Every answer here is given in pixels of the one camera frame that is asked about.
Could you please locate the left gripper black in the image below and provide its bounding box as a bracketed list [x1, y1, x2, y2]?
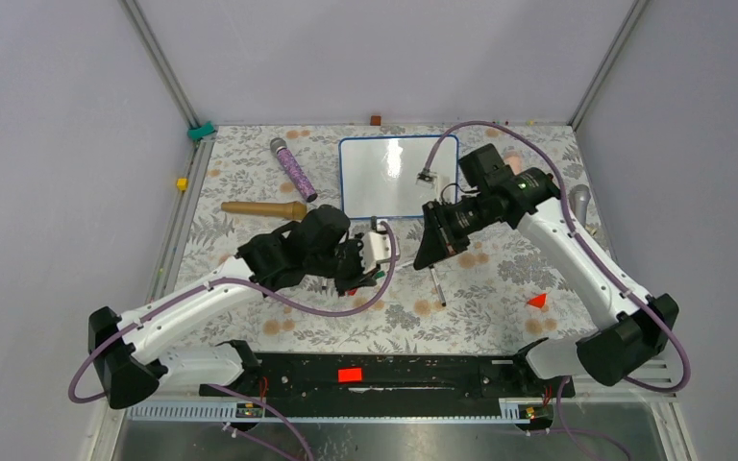
[307, 231, 382, 296]

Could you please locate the red tape label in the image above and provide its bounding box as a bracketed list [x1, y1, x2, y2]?
[337, 367, 363, 383]

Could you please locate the purple cable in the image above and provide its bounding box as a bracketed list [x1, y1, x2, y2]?
[421, 120, 693, 461]
[67, 219, 401, 461]

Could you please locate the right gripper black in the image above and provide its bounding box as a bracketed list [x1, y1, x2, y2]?
[414, 190, 500, 271]

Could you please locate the blue framed whiteboard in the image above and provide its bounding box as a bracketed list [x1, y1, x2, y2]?
[338, 134, 459, 220]

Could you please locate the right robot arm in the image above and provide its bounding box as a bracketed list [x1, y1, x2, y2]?
[413, 144, 679, 396]

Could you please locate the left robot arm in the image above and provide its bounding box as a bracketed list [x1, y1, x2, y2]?
[84, 206, 398, 409]

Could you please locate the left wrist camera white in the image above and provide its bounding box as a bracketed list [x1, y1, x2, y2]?
[360, 216, 399, 274]

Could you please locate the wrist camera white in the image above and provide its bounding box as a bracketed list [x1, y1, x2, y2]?
[415, 169, 439, 189]
[360, 216, 399, 274]

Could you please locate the floral table mat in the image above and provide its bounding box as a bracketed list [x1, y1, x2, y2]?
[176, 125, 593, 355]

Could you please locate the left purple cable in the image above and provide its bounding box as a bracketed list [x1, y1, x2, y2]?
[67, 219, 401, 461]

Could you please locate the pink toy microphone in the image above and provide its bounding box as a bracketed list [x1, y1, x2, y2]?
[504, 150, 525, 175]

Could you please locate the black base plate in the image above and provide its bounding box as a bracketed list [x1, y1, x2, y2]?
[229, 352, 575, 418]

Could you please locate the purple glitter toy microphone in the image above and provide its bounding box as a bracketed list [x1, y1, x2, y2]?
[270, 137, 318, 203]

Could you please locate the teal corner block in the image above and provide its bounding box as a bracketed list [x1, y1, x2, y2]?
[186, 122, 216, 142]

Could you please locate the red triangular block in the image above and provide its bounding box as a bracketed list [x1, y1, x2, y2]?
[527, 293, 547, 309]

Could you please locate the silver toy microphone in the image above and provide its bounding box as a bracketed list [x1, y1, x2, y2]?
[568, 184, 592, 226]

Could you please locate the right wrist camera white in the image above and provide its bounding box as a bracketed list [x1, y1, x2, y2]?
[415, 169, 439, 189]

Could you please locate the black whiteboard marker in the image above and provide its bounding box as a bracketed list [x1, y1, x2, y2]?
[429, 266, 447, 307]

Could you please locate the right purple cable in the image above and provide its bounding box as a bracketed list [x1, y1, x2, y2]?
[421, 120, 693, 461]

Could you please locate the tan toy microphone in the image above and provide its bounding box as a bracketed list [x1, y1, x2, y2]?
[220, 202, 308, 221]

